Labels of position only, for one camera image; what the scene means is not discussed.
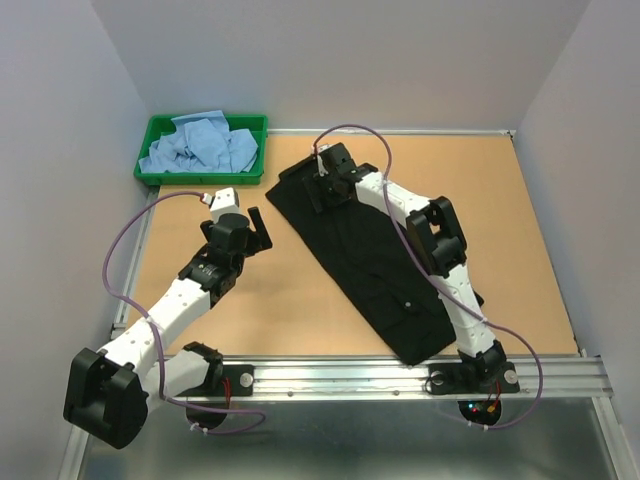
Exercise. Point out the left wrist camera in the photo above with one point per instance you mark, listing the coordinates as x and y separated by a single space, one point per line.
224 201

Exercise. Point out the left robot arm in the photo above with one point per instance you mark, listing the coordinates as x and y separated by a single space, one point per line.
112 390

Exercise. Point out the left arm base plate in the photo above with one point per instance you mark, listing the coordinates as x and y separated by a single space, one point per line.
233 381

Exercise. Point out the aluminium mounting rail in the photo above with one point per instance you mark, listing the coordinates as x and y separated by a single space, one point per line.
371 417

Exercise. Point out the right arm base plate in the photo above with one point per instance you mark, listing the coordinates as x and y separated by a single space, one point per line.
457 379

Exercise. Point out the black long sleeve shirt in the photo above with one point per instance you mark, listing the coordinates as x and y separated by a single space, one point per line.
361 251

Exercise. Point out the light blue shirt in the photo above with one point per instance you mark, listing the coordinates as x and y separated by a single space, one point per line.
202 143

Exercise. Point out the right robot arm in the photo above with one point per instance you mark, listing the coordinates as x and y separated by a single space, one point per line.
430 230

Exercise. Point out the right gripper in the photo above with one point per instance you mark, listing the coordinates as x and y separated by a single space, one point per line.
321 178

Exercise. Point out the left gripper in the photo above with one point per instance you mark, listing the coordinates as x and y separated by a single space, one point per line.
262 241

